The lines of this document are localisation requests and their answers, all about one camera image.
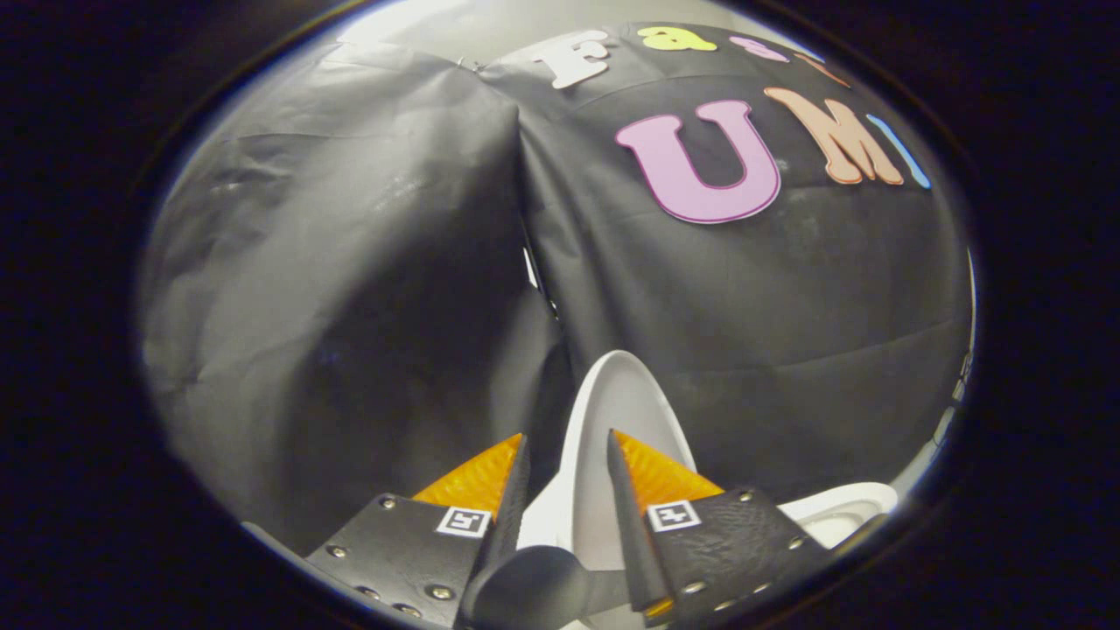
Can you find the grey lid pull tab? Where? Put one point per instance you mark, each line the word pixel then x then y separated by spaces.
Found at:
pixel 538 586

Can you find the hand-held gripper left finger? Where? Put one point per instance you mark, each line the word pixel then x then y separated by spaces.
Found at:
pixel 512 516

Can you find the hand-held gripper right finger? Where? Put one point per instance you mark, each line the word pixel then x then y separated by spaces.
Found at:
pixel 626 525

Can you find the black backdrop cloth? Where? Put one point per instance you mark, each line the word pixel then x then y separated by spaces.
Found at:
pixel 787 297

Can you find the plain black cloth panel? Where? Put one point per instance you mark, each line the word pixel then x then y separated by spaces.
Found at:
pixel 350 289

